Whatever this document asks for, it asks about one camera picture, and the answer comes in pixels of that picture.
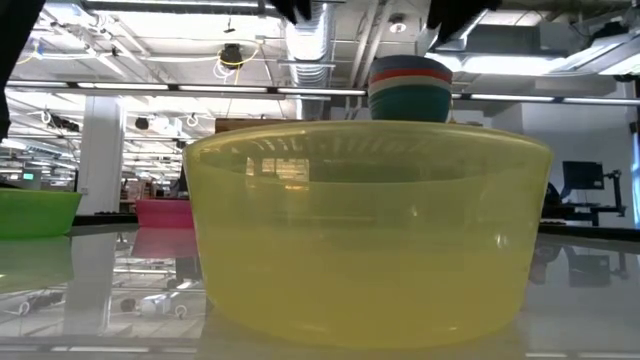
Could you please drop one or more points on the translucent pink bowl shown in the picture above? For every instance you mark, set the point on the translucent pink bowl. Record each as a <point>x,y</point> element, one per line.
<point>165,214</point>

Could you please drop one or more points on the white bowl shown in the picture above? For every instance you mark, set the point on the white bowl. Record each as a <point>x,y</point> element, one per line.
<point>410,83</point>

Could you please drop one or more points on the black ceiling camera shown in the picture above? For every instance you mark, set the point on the black ceiling camera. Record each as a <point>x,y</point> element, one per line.
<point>231,55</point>

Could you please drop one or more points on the silver ceiling air duct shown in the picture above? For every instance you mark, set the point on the silver ceiling air duct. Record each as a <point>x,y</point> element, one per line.
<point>310,60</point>

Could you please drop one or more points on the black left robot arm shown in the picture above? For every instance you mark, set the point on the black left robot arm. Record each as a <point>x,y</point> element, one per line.
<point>15,50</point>

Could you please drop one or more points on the teal bowl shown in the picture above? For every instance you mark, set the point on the teal bowl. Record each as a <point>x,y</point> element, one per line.
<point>410,106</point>

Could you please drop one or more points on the translucent yellow bowl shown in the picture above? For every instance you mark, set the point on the translucent yellow bowl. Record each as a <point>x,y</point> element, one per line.
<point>365,260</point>

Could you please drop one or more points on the translucent green bowl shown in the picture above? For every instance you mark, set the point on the translucent green bowl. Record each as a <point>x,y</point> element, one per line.
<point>35,212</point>

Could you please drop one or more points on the green exit sign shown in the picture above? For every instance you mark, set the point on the green exit sign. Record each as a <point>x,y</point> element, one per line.
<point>28,176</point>

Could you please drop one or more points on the blue bowl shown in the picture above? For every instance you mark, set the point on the blue bowl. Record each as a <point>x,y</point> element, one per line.
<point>410,62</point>

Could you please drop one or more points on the black office desk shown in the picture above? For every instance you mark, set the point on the black office desk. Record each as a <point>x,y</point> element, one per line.
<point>585,212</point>

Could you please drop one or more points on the slatted wooden shelf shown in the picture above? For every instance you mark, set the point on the slatted wooden shelf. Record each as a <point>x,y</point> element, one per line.
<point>250,125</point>

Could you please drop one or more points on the white building pillar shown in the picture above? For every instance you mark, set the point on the white building pillar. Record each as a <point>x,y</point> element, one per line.
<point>100,155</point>

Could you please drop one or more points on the person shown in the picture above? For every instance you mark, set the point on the person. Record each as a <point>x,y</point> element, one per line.
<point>552,195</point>

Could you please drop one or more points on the black monitor on arm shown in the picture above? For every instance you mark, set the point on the black monitor on arm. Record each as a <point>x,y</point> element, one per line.
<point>582,175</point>

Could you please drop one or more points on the orange bowl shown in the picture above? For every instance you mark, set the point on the orange bowl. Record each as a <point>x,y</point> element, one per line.
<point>410,74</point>

